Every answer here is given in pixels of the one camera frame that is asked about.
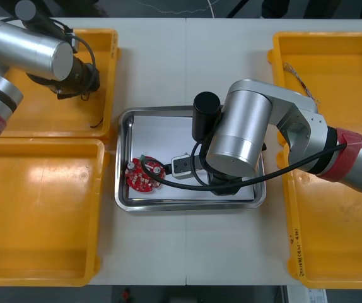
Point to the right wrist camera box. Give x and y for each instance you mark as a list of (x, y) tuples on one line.
[(181, 165)]

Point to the steel tray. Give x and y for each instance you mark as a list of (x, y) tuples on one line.
[(122, 197)]

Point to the yellow-orange plastic bin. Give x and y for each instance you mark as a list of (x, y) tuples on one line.
[(42, 227), (326, 227), (342, 72), (100, 104)]

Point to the round red circuit board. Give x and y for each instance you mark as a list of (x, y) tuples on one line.
[(140, 182)]

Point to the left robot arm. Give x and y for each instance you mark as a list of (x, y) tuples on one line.
[(26, 52)]

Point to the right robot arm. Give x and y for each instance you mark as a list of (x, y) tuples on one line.
[(241, 132)]

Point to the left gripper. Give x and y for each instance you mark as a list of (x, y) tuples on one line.
[(88, 75)]

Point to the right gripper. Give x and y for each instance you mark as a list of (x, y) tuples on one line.
[(201, 164)]

